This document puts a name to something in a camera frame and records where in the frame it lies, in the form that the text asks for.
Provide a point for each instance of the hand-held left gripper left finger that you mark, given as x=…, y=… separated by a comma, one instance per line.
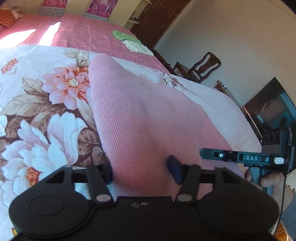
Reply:
x=107, y=172

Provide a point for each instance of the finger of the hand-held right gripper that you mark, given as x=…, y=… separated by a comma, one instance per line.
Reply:
x=217, y=154

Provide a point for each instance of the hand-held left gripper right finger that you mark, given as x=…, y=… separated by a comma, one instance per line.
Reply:
x=174, y=168

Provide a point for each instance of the pink knit sweater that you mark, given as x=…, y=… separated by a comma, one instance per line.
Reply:
x=143, y=129

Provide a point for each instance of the person's right forearm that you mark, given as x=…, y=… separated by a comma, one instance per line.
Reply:
x=289, y=220

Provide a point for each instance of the person's right hand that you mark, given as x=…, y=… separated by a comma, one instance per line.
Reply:
x=279, y=185

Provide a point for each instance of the dark flat screen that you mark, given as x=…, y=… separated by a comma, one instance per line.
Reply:
x=268, y=109

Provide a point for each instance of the brown wooden furniture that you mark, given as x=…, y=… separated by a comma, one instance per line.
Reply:
x=223, y=87

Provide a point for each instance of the floral quilt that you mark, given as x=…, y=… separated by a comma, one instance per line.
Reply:
x=46, y=111

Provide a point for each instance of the dark wooden chair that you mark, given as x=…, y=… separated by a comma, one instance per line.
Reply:
x=198, y=67

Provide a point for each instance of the white folded cloth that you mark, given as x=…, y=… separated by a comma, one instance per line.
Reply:
x=138, y=47

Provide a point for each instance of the green cloth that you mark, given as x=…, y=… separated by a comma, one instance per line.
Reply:
x=126, y=36

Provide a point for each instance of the pink checked bedspread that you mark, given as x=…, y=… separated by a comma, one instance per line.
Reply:
x=87, y=32

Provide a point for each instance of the brown wooden door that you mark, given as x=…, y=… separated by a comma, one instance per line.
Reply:
x=157, y=20

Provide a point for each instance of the cream corner shelf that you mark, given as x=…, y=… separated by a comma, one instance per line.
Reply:
x=133, y=19

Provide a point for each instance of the orange striped pillow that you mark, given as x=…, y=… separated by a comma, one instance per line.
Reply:
x=8, y=17

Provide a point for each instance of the patterned pillow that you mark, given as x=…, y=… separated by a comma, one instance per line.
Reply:
x=17, y=11

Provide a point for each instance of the purple wall poster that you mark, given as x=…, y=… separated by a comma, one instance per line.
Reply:
x=54, y=4
x=101, y=8

